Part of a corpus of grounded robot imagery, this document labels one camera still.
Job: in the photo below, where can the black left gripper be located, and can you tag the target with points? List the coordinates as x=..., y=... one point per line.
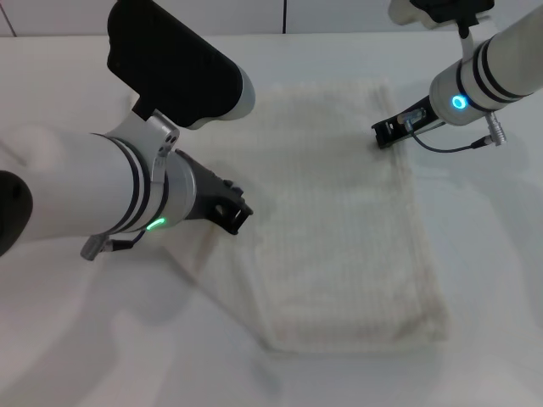
x=208, y=186

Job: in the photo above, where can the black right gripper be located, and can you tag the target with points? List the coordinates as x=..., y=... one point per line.
x=418, y=116

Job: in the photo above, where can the white ribbed towel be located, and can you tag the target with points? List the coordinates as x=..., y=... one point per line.
x=331, y=220

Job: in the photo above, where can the silver camera mount bracket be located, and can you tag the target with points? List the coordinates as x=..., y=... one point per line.
x=163, y=131

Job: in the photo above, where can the black right wrist camera housing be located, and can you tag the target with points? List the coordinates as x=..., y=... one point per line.
x=445, y=10

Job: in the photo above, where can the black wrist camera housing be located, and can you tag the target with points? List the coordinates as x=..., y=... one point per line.
x=445, y=10
x=169, y=59

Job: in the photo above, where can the black left wrist camera housing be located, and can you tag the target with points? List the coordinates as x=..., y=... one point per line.
x=169, y=59

